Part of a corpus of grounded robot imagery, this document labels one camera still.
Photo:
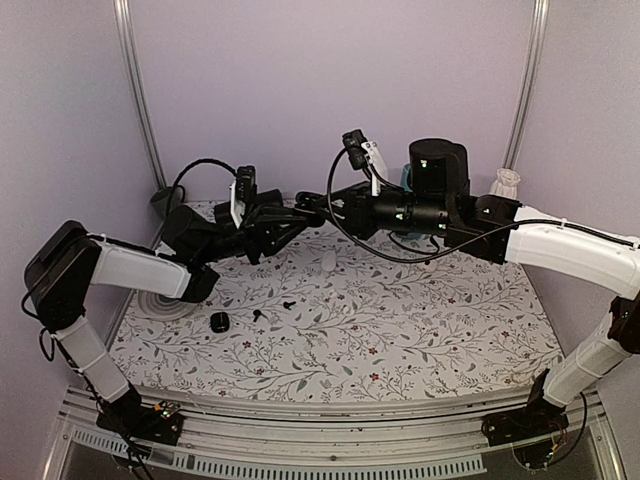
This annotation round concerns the floral patterned table mat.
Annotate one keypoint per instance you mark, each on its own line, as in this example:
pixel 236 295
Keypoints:
pixel 371 330

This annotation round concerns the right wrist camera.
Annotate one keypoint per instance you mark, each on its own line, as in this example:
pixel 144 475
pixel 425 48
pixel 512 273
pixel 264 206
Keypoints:
pixel 364 155

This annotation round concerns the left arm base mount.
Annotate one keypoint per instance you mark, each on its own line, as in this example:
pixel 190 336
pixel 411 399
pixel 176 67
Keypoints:
pixel 133 420

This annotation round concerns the dark green ceramic mug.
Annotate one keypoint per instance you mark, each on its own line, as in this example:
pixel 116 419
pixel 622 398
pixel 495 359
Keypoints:
pixel 167 198

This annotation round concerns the white ribbed vase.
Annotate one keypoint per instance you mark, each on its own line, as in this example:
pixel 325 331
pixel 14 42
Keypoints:
pixel 506 184

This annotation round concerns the aluminium front rail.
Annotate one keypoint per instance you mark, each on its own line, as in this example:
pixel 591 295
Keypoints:
pixel 412 439

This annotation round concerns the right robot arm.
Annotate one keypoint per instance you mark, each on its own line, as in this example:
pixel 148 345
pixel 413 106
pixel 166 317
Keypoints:
pixel 491 228

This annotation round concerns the white earbud charging case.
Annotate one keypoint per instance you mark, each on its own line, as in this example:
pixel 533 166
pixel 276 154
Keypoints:
pixel 430 266

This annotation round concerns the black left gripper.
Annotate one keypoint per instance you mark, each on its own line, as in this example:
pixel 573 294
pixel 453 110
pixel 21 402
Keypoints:
pixel 261 231

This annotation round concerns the white oval earbud case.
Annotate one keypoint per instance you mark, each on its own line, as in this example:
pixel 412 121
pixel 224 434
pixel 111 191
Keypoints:
pixel 329 261

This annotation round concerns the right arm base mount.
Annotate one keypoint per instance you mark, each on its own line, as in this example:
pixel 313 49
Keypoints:
pixel 522 424

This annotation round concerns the black earbud case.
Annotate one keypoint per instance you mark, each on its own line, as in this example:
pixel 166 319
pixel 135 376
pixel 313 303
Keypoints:
pixel 305 202
pixel 219 322

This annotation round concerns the teal plastic cup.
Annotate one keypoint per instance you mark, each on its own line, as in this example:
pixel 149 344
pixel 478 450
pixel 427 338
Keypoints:
pixel 405 180

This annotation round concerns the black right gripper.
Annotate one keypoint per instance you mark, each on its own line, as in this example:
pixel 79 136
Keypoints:
pixel 359 219

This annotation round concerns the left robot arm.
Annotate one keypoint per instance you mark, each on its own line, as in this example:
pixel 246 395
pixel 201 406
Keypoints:
pixel 58 278

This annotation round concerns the white ribbed plate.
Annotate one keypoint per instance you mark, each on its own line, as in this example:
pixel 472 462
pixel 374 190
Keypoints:
pixel 155 307

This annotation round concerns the aluminium frame post left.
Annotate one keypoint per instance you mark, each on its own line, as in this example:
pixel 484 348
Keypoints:
pixel 124 26

